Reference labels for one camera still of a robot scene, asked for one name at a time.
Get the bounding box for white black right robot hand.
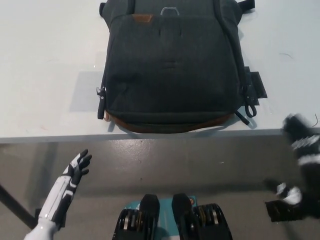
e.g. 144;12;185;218
264;113;320;216

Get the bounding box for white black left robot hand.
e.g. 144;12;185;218
36;149;93;225

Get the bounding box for dark grey fabric backpack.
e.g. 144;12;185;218
96;0;258;134

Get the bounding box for black robot legs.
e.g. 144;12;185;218
122;194;199;240

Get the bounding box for black diagonal table leg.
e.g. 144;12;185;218
0;184;36;227

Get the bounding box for black floor plate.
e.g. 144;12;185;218
264;199;302;223

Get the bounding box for black tape patch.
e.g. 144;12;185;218
243;66;269;106

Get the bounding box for grey translucent tape patch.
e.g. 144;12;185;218
69;71;106;114

